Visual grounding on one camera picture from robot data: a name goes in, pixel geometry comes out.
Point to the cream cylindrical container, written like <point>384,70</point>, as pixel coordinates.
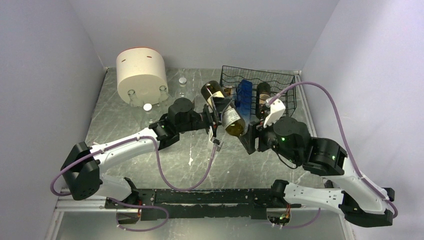
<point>141,69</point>

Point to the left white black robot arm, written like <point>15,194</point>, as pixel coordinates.
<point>84,170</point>

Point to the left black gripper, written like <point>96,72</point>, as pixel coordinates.
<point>212,120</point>

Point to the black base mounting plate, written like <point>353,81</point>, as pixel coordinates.
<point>207,203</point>

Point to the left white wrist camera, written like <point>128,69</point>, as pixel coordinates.
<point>213,141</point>

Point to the clear glass bottle by container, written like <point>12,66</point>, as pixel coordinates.
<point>134,101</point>

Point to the black wire wine rack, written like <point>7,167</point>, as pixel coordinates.
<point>232,76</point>

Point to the olive wine bottle white label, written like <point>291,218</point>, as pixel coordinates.
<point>263,92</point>

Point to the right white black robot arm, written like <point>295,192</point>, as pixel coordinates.
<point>351,197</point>

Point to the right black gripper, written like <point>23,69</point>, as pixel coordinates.
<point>248,141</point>

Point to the clear open-neck glass bottle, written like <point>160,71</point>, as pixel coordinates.
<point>165,99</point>

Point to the dark green wine bottle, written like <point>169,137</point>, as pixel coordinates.
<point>231,120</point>

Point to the clear bottle black gold label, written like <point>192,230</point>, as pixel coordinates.
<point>231,91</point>

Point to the clear bottle white cap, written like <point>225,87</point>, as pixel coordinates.
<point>149,115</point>

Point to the clear bottle silver cap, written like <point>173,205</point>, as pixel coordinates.
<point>184,90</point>

